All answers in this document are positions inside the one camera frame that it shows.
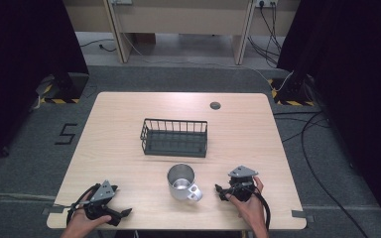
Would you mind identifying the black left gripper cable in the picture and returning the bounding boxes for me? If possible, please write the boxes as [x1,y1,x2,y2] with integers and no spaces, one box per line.
[65,183,102,227]

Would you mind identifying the person's right hand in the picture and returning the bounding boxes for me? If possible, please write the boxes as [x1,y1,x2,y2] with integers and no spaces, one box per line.
[225,176,266,229]

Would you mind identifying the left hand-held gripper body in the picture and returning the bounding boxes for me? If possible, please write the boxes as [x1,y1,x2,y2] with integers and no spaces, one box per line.
[83,179,119,222]

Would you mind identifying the black stand base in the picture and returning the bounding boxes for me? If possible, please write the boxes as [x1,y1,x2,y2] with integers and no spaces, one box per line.
[53,72,90,100]
[284,70,314,102]

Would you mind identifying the white wall socket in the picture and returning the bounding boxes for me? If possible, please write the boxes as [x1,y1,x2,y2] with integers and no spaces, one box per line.
[254,0,280,9]

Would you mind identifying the beige wooden desk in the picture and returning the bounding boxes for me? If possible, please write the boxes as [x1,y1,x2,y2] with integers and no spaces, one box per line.
[63,0,302,66]

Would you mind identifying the person's left hand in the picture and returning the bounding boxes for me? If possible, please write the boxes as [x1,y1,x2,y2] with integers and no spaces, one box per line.
[66,190,112,234]

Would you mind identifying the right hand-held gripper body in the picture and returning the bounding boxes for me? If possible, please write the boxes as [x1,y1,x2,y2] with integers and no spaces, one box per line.
[227,165,260,203]

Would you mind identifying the bundle of black plugged cables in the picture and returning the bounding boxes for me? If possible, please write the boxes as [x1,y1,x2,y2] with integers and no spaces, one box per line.
[246,0,284,69]

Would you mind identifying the yellow black hazard tape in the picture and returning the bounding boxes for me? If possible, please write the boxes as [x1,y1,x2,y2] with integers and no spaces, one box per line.
[267,78,316,108]
[39,82,81,105]

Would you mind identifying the black wire basket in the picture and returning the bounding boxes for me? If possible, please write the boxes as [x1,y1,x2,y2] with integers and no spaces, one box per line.
[139,117,209,159]

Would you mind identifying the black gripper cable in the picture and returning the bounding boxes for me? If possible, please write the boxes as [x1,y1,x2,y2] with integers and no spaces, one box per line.
[65,183,102,227]
[232,183,273,231]

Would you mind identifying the black curtain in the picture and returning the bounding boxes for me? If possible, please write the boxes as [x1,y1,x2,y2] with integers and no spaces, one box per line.
[0,0,90,170]
[277,0,381,229]

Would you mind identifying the long black floor cable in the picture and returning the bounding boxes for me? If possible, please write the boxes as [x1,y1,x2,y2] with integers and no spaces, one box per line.
[272,110,371,238]

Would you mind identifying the metal cup with handle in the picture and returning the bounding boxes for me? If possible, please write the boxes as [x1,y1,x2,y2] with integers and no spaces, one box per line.
[167,163,203,203]

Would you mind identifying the short black floor cable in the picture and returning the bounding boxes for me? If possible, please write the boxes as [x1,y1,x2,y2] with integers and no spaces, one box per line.
[78,38,118,54]

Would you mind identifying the grey tape strip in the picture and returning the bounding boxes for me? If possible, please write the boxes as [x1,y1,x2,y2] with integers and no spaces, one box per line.
[41,205,66,216]
[291,209,316,223]

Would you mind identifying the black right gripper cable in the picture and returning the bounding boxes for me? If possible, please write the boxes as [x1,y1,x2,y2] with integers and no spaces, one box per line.
[232,183,273,231]

